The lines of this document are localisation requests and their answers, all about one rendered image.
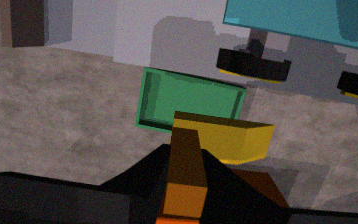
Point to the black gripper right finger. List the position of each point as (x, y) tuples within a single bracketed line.
[(231, 200)]

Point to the green tray rim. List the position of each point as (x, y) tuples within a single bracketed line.
[(168, 128)]

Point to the green tray floor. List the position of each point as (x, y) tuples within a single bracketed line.
[(166, 94)]

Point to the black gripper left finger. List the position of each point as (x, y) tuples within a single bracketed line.
[(132, 197)]

